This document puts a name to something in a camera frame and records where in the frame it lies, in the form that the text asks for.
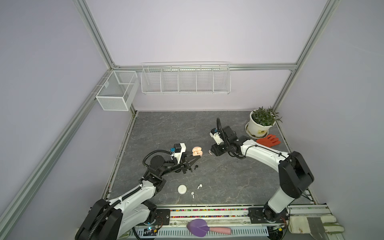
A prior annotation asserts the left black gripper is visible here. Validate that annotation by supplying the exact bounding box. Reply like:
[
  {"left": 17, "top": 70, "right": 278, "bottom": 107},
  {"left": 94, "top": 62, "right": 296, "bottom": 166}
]
[{"left": 159, "top": 151, "right": 200, "bottom": 178}]

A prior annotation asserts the pink earbud charging case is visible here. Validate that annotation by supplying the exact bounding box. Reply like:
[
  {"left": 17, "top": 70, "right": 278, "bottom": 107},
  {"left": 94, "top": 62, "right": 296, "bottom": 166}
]
[{"left": 192, "top": 147, "right": 203, "bottom": 156}]

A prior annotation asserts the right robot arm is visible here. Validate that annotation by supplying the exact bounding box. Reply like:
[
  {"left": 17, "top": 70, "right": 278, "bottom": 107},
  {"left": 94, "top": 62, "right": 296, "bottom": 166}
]
[{"left": 210, "top": 118, "right": 315, "bottom": 223}]

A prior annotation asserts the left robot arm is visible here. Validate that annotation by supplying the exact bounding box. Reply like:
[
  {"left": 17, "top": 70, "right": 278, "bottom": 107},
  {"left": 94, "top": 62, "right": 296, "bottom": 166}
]
[{"left": 75, "top": 144, "right": 203, "bottom": 240}]

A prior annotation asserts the white earbud charging case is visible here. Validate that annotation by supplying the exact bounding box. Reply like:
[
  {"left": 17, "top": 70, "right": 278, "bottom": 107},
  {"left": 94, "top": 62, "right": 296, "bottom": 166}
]
[{"left": 178, "top": 185, "right": 187, "bottom": 195}]

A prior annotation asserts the white plant pot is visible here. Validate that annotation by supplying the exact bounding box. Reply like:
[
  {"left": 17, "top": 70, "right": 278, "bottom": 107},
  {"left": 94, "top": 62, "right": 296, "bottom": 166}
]
[{"left": 245, "top": 112, "right": 276, "bottom": 140}]

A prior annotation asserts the red rubber glove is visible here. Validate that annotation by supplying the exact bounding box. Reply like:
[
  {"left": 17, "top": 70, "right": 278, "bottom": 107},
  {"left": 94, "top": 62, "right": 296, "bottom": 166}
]
[{"left": 256, "top": 134, "right": 281, "bottom": 148}]

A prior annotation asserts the green potted plant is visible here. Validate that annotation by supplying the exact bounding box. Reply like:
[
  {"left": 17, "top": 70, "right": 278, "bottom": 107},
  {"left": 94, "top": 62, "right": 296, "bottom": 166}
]
[{"left": 251, "top": 107, "right": 282, "bottom": 127}]

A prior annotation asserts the white mesh box basket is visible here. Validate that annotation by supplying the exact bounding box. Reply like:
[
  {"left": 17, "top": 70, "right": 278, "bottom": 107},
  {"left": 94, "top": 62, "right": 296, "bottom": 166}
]
[{"left": 96, "top": 71, "right": 140, "bottom": 112}]

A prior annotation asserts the right white work glove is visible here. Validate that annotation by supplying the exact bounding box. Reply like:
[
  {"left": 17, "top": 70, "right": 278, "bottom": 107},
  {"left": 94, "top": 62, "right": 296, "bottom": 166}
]
[{"left": 289, "top": 215, "right": 345, "bottom": 235}]

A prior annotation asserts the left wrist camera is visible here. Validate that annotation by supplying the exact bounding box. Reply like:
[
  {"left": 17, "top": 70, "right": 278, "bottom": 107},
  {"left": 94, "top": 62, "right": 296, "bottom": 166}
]
[{"left": 171, "top": 143, "right": 186, "bottom": 165}]

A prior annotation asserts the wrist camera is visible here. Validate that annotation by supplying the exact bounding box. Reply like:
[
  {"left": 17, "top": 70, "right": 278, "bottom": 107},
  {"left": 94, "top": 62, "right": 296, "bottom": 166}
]
[
  {"left": 171, "top": 143, "right": 186, "bottom": 165},
  {"left": 210, "top": 128, "right": 224, "bottom": 145}
]

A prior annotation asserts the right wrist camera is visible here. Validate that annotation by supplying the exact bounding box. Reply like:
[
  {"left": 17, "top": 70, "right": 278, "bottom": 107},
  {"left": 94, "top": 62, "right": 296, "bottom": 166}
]
[{"left": 210, "top": 128, "right": 224, "bottom": 145}]

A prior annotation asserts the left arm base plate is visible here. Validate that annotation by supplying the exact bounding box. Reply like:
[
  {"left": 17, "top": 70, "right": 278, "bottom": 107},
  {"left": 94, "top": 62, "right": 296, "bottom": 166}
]
[{"left": 143, "top": 209, "right": 171, "bottom": 226}]

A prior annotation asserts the purple scoop pink handle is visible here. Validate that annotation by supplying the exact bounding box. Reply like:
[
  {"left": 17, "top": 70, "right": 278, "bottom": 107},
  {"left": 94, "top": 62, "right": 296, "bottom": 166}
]
[{"left": 187, "top": 219, "right": 232, "bottom": 238}]

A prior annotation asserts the white wire shelf basket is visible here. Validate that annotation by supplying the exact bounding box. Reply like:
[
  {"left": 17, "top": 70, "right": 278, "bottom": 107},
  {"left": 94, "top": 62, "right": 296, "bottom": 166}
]
[{"left": 141, "top": 62, "right": 232, "bottom": 95}]

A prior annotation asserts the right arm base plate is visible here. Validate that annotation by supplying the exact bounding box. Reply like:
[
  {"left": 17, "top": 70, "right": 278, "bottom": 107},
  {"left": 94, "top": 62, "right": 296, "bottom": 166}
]
[{"left": 248, "top": 207, "right": 290, "bottom": 224}]

